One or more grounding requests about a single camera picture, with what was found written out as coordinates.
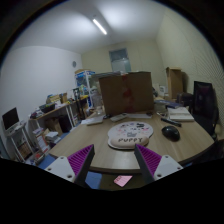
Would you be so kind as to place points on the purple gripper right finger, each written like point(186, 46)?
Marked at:
point(154, 166)

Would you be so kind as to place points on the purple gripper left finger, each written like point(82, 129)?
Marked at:
point(73, 168)

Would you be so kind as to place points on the black computer mouse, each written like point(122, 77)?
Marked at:
point(171, 133)

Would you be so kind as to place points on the puppy print mouse pad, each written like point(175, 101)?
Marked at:
point(126, 135)

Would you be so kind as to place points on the pink sticky note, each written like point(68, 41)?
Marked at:
point(122, 180)

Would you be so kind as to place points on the black remote control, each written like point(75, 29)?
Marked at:
point(171, 122)

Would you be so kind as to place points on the wooden side desk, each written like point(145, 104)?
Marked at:
point(70, 108)

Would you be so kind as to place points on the white paper sheet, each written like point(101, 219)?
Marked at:
point(92, 121)

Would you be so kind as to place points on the white side rack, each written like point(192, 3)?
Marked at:
point(21, 142)

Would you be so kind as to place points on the white open book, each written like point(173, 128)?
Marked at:
point(180, 114)

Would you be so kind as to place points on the large brown cardboard box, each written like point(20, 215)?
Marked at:
point(127, 93)

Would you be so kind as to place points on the black office chair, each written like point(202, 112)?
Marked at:
point(205, 110)

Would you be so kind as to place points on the black computer monitor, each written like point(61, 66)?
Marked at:
point(10, 118)

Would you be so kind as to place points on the white shelf unit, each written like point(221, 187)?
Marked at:
point(83, 79)

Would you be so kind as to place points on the tall cardboard box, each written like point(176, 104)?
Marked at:
point(175, 81)

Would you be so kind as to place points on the ceiling fluorescent light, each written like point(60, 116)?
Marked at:
point(100, 27)

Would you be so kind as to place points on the round wall clock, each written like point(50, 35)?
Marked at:
point(74, 64)

